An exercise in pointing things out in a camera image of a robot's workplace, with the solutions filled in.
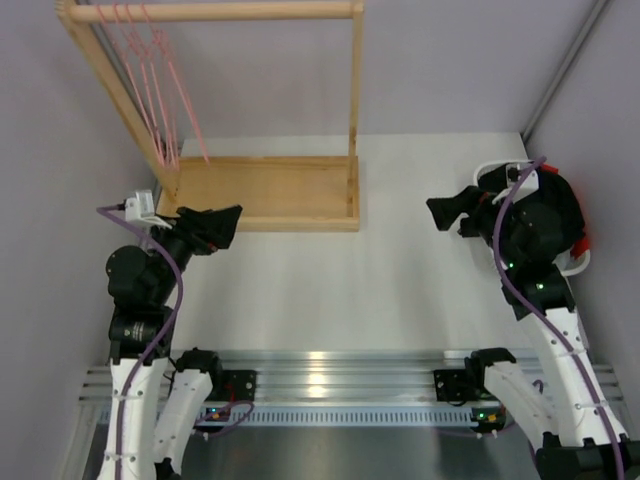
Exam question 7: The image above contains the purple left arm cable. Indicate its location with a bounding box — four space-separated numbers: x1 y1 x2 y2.
95 202 256 480

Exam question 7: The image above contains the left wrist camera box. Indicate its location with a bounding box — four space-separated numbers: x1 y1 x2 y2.
117 189 171 228

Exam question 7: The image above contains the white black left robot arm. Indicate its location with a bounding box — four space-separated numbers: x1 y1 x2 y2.
97 202 243 479

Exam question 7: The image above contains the pink hanger of grey top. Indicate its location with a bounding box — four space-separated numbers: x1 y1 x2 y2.
125 4 178 170

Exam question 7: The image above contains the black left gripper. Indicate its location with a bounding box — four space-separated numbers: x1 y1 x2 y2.
144 204 241 304

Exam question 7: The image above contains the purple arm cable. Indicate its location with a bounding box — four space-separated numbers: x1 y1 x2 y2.
95 202 256 480
492 157 626 480

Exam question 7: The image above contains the white perforated plastic basket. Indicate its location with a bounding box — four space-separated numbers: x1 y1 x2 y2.
473 159 591 277

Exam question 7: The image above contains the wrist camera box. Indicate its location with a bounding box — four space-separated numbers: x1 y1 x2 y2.
117 189 171 228
492 161 540 205

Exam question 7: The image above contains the slotted cable duct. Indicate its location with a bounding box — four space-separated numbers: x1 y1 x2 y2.
194 406 478 428

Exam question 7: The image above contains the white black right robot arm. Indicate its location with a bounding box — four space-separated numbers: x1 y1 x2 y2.
426 185 639 479

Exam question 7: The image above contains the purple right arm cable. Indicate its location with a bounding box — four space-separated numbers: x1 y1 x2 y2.
492 157 626 480

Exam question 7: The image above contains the pink hanger of red top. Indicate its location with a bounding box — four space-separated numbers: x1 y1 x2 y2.
96 4 165 167

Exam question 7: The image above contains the pink hanger of black top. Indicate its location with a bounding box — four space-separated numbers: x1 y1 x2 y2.
145 7 210 165

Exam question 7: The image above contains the pink hanger of white top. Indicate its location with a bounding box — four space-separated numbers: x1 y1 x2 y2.
110 3 175 168

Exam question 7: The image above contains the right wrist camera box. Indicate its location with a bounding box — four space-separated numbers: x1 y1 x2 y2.
492 161 540 205

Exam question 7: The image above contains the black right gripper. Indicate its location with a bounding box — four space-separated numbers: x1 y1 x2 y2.
426 187 524 269

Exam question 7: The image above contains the aluminium mounting rail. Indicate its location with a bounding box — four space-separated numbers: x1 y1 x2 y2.
79 347 626 404

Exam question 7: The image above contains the wooden clothes rack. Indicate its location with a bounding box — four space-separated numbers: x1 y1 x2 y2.
54 1 364 232

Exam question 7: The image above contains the black tank top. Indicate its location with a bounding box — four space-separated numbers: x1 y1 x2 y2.
476 162 585 256

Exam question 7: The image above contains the red tank top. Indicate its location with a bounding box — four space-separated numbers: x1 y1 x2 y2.
569 189 594 259

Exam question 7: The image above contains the aluminium corner post right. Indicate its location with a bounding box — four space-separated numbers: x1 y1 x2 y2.
520 0 615 146

